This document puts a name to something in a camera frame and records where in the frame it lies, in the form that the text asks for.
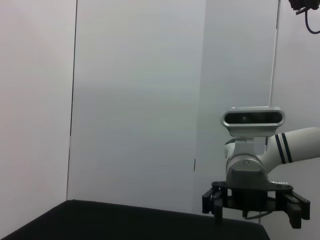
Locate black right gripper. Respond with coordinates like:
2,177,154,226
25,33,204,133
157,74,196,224
201,180,312,230

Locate black tablecloth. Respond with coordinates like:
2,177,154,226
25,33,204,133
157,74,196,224
0,199,271,240

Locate black head mounted device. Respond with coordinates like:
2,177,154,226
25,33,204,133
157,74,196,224
288,0,320,16

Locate right gripper grey cable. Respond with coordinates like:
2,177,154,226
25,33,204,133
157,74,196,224
240,209,273,221

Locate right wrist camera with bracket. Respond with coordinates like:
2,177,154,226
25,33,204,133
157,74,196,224
219,105,286,151

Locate black hanging cable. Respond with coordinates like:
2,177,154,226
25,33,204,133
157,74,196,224
304,6,320,35

